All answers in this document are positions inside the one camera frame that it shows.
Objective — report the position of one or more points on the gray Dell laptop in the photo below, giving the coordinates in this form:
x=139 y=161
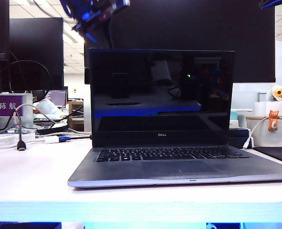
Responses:
x=179 y=165

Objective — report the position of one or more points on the teal book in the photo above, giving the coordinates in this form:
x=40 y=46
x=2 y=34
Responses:
x=233 y=115

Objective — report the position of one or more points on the black mouse pad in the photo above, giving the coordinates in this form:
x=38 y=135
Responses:
x=279 y=153

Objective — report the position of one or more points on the white plastic container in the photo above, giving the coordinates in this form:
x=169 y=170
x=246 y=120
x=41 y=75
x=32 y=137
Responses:
x=269 y=108

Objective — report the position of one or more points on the large black AOC monitor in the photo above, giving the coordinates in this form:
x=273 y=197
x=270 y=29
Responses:
x=179 y=23

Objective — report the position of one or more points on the small lit background monitor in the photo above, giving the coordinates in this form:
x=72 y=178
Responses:
x=58 y=97

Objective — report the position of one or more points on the wooden cabinet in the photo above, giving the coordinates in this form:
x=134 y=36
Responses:
x=76 y=118

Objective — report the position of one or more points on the dark blue object under table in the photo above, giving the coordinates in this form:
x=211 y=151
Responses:
x=24 y=225
x=224 y=226

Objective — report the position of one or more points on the white printed booklet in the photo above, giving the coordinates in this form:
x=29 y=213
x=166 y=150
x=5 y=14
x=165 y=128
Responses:
x=2 y=140

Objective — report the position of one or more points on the black flat case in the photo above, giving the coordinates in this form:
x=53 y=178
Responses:
x=52 y=129

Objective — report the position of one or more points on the sunflower plush toy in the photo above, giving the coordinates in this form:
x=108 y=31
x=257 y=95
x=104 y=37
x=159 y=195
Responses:
x=280 y=92

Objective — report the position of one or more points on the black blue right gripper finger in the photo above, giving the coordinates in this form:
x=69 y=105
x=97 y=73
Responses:
x=274 y=3

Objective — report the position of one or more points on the white book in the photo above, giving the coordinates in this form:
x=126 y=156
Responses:
x=233 y=124

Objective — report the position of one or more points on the white bottle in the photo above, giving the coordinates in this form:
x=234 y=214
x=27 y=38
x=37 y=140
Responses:
x=46 y=105

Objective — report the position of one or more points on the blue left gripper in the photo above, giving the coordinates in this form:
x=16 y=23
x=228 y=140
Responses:
x=95 y=12

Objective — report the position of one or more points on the white plant pot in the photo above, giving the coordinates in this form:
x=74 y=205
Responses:
x=260 y=135

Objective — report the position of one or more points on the black flat panel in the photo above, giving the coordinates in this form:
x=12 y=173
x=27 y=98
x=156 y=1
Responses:
x=91 y=62

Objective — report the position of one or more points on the purple name plate holder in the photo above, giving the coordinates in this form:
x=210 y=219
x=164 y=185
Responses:
x=8 y=105

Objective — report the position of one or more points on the white video adapter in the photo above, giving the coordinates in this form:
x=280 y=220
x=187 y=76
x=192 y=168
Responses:
x=50 y=139

